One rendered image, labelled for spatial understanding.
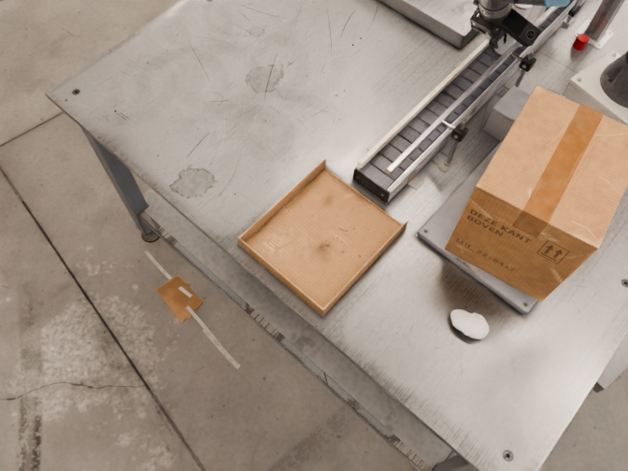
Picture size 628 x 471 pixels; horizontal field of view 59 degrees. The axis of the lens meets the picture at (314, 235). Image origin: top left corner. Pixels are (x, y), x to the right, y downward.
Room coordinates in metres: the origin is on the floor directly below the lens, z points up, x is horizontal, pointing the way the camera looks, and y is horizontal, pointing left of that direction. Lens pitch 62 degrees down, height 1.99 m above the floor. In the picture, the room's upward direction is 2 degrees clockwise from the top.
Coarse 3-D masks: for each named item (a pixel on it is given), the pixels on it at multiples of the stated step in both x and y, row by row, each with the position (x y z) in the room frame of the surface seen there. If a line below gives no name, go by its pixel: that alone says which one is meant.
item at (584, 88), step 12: (600, 60) 1.11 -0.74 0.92; (612, 60) 1.11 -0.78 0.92; (588, 72) 1.06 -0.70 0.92; (600, 72) 1.06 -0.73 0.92; (576, 84) 1.01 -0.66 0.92; (588, 84) 1.02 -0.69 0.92; (564, 96) 1.05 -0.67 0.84; (576, 96) 1.00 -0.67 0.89; (588, 96) 0.98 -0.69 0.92; (600, 96) 0.98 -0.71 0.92; (600, 108) 0.95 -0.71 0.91; (612, 108) 0.94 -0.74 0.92; (624, 108) 0.94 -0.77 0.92; (624, 120) 0.91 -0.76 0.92
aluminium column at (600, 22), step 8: (608, 0) 1.29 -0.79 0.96; (616, 0) 1.28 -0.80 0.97; (600, 8) 1.30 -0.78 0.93; (608, 8) 1.29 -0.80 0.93; (616, 8) 1.27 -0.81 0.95; (600, 16) 1.29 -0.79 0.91; (608, 16) 1.28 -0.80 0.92; (592, 24) 1.29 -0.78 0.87; (600, 24) 1.28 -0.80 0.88; (608, 24) 1.29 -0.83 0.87; (592, 32) 1.29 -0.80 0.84; (600, 32) 1.27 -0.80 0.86
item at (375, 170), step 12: (492, 48) 1.18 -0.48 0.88; (480, 60) 1.13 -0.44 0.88; (492, 60) 1.13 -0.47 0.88; (468, 72) 1.09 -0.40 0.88; (480, 72) 1.09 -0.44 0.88; (492, 72) 1.09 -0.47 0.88; (456, 84) 1.04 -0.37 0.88; (468, 84) 1.04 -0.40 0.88; (480, 84) 1.05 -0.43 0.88; (444, 96) 1.00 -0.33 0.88; (456, 96) 1.00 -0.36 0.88; (468, 96) 1.00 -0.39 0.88; (432, 108) 0.96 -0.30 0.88; (444, 108) 0.96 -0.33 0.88; (456, 108) 0.96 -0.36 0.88; (420, 120) 0.92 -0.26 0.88; (432, 120) 0.92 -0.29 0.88; (408, 132) 0.88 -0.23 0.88; (420, 132) 0.88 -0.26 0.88; (396, 144) 0.84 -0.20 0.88; (408, 144) 0.84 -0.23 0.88; (384, 156) 0.81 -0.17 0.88; (396, 156) 0.80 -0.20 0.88; (408, 156) 0.81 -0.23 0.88; (360, 168) 0.77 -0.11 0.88; (372, 168) 0.77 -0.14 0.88; (384, 168) 0.77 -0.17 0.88; (396, 168) 0.77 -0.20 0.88; (372, 180) 0.73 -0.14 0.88; (384, 180) 0.73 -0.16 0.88
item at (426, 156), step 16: (576, 0) 1.39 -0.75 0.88; (560, 16) 1.32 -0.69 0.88; (544, 32) 1.25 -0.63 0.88; (528, 48) 1.19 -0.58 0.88; (512, 64) 1.12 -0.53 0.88; (496, 80) 1.06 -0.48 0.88; (480, 96) 1.01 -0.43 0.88; (464, 112) 0.95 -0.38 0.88; (448, 128) 0.90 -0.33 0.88; (432, 144) 0.85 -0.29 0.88; (416, 160) 0.80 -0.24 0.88; (400, 176) 0.75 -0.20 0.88; (384, 192) 0.71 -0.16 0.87
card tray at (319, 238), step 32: (288, 192) 0.70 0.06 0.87; (320, 192) 0.72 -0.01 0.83; (352, 192) 0.73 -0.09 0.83; (256, 224) 0.61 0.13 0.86; (288, 224) 0.63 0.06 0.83; (320, 224) 0.63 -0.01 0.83; (352, 224) 0.64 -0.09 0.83; (384, 224) 0.64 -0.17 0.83; (256, 256) 0.53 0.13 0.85; (288, 256) 0.55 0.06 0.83; (320, 256) 0.55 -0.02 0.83; (352, 256) 0.55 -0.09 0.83; (320, 288) 0.47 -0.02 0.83
